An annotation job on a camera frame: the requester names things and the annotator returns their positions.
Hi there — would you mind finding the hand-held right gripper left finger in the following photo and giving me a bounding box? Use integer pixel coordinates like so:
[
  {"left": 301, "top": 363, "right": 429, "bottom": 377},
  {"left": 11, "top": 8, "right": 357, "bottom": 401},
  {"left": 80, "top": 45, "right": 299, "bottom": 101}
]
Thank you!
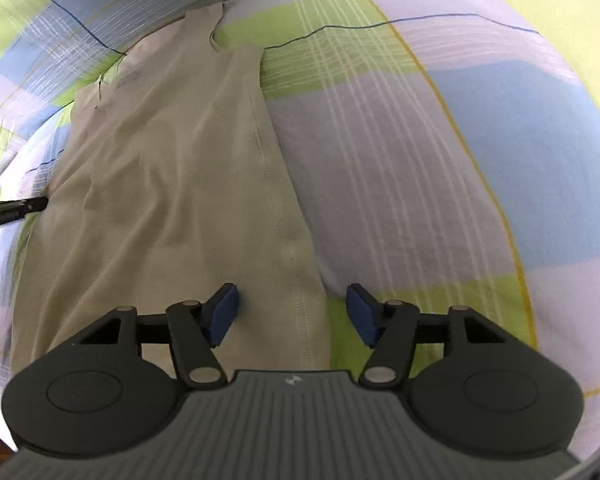
[{"left": 75, "top": 282, "right": 241, "bottom": 391}]

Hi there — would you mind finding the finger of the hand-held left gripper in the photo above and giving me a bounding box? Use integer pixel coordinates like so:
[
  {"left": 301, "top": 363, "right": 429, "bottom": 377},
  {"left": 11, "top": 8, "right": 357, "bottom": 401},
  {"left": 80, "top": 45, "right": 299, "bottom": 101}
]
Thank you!
[{"left": 0, "top": 196, "right": 49, "bottom": 233}]

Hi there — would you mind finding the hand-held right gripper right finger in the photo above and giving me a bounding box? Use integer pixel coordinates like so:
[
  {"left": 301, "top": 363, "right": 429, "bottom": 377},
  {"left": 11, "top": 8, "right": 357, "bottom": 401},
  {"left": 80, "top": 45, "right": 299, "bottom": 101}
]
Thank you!
[{"left": 345, "top": 282, "right": 520, "bottom": 391}]

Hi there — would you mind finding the beige sleeveless top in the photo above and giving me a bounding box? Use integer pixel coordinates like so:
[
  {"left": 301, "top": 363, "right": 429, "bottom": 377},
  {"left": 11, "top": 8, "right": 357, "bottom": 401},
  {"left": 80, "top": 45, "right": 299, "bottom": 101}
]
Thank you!
[{"left": 10, "top": 4, "right": 331, "bottom": 377}]

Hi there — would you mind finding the plaid blue green blanket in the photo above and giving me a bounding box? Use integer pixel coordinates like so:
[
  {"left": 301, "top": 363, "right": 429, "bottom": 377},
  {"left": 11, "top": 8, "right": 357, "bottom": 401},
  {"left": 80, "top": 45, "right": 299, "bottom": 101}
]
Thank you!
[{"left": 0, "top": 0, "right": 600, "bottom": 461}]

